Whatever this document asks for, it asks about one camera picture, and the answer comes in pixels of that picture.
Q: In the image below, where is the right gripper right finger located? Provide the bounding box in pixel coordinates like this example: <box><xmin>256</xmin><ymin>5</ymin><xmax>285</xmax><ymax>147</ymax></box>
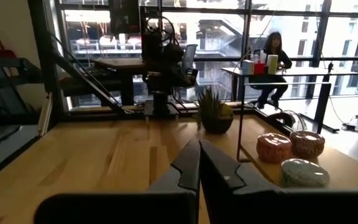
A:
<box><xmin>199</xmin><ymin>139</ymin><xmax>358</xmax><ymax>224</ymax></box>

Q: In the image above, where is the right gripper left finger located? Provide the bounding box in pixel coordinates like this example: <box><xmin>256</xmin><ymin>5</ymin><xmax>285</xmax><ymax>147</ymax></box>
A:
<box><xmin>34</xmin><ymin>139</ymin><xmax>201</xmax><ymax>224</ymax></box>

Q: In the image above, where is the teal patterned bowl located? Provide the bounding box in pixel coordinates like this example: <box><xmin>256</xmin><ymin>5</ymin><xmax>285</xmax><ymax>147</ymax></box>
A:
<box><xmin>280</xmin><ymin>158</ymin><xmax>331</xmax><ymax>189</ymax></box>

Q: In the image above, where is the red patterned bowl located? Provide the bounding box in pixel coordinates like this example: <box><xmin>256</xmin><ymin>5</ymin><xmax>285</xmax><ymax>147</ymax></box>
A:
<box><xmin>255</xmin><ymin>133</ymin><xmax>293</xmax><ymax>164</ymax></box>

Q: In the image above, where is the grey office chair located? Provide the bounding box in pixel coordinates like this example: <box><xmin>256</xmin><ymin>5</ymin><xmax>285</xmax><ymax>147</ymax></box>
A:
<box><xmin>183</xmin><ymin>44</ymin><xmax>198</xmax><ymax>70</ymax></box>

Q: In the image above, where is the brown wooden desk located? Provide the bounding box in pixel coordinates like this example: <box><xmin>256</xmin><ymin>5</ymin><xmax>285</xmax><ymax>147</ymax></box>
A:
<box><xmin>93</xmin><ymin>58</ymin><xmax>149</xmax><ymax>106</ymax></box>

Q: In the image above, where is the green plant in black pot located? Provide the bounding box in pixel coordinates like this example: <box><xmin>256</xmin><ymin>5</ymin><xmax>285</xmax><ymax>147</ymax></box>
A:
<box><xmin>196</xmin><ymin>86</ymin><xmax>234</xmax><ymax>135</ymax></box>

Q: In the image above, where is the light blue box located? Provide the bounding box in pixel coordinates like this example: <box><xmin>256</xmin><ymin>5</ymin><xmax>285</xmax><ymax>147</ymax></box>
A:
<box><xmin>242</xmin><ymin>59</ymin><xmax>255</xmax><ymax>75</ymax></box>

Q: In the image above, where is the red container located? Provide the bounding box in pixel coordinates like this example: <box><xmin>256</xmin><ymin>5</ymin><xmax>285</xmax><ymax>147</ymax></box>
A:
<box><xmin>253</xmin><ymin>62</ymin><xmax>266</xmax><ymax>75</ymax></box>

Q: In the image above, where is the cream cylindrical container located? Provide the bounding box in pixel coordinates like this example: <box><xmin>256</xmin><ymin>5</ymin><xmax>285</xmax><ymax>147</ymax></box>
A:
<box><xmin>266</xmin><ymin>54</ymin><xmax>279</xmax><ymax>75</ymax></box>

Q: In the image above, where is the black floor fan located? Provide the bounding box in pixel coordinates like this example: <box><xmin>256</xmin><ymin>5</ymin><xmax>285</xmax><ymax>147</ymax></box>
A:
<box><xmin>286</xmin><ymin>109</ymin><xmax>309</xmax><ymax>132</ymax></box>

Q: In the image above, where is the person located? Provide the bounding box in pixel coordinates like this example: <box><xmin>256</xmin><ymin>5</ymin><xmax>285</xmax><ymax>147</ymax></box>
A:
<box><xmin>249</xmin><ymin>30</ymin><xmax>293</xmax><ymax>110</ymax></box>

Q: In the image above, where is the silver aluminium extrusion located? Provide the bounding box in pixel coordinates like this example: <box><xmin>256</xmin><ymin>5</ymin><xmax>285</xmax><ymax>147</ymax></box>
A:
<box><xmin>37</xmin><ymin>92</ymin><xmax>55</xmax><ymax>137</ymax></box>

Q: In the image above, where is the black metal rack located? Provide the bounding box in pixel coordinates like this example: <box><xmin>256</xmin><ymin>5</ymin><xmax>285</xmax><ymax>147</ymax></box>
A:
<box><xmin>0</xmin><ymin>29</ymin><xmax>48</xmax><ymax>156</ymax></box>

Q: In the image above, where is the red dustpan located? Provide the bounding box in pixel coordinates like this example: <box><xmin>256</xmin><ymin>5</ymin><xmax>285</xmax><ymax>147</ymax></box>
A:
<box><xmin>0</xmin><ymin>25</ymin><xmax>17</xmax><ymax>59</ymax></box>

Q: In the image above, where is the thin black metal frame stand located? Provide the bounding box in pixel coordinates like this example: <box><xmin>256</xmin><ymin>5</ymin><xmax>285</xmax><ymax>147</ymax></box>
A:
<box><xmin>236</xmin><ymin>77</ymin><xmax>333</xmax><ymax>163</ymax></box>

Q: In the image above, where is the black arched bracket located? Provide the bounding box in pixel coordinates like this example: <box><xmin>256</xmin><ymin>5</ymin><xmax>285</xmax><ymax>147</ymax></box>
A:
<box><xmin>265</xmin><ymin>111</ymin><xmax>295</xmax><ymax>129</ymax></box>

